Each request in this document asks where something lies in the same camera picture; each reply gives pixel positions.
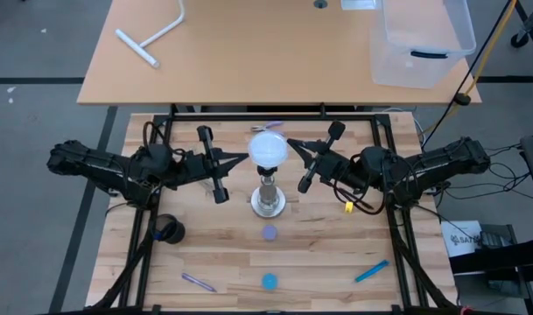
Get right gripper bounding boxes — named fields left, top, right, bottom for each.
left=286, top=120, right=364, bottom=195

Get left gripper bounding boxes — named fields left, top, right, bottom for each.
left=172, top=125, right=250, bottom=206

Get white lightbulb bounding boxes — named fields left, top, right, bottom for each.
left=247, top=129, right=290, bottom=169

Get silver lamp stand black socket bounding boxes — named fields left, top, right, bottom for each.
left=249, top=164, right=288, bottom=220

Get purple pliers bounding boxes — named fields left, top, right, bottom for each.
left=250, top=121, right=285, bottom=134

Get black cylinder cup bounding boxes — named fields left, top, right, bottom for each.
left=153, top=213, right=186, bottom=245

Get tan wooden desk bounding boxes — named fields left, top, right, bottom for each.
left=76, top=0, right=483, bottom=107

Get purple pen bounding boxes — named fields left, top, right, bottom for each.
left=181, top=272, right=218, bottom=293

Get blue candle glass jar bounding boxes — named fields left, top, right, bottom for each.
left=261, top=272, right=279, bottom=291

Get blue pen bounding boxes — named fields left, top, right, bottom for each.
left=354, top=259, right=391, bottom=284

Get white pipe stand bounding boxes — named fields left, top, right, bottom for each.
left=115, top=0, right=187, bottom=69

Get clear plastic bin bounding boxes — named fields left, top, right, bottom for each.
left=369, top=0, right=477, bottom=89

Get white printed box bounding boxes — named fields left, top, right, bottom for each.
left=440, top=220, right=484, bottom=258

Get dark grey box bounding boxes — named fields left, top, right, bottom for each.
left=480, top=223, right=519, bottom=251

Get black beam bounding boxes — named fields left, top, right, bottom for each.
left=448, top=238, right=533, bottom=282

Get black caster leg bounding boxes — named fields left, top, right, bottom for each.
left=509, top=0, right=533, bottom=49

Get black aluminium frame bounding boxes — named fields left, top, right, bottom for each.
left=90, top=103, right=459, bottom=315

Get black cable clamp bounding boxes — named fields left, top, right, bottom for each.
left=452, top=91, right=473, bottom=108

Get black floor cable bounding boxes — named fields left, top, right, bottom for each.
left=436, top=143, right=533, bottom=203

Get black hanging cable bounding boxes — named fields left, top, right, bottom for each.
left=421, top=0, right=515, bottom=152

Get yellow cable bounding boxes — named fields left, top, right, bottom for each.
left=465, top=0, right=519, bottom=95

